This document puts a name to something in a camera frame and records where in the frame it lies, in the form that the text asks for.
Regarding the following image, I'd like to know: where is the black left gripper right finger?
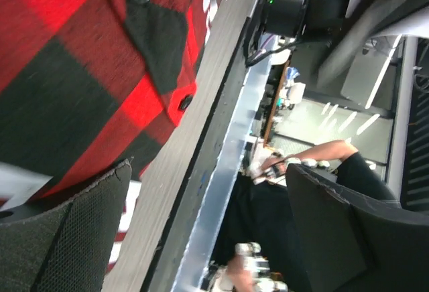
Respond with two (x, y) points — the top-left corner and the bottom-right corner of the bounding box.
(286, 164), (428, 291)

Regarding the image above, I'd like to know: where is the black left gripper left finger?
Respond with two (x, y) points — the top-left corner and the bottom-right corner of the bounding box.
(1, 159), (131, 291)

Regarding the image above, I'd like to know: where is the red black plaid shirt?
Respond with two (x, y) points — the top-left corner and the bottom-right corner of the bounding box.
(1, 0), (216, 208)

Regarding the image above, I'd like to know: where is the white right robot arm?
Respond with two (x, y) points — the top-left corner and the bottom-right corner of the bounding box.
(260, 0), (428, 43)

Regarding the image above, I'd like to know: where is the person in black shirt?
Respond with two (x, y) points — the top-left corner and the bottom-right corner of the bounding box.
(212, 140), (400, 291)

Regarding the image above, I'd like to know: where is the aluminium table frame rail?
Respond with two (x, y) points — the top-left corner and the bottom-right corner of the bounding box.
(166, 60), (271, 291)

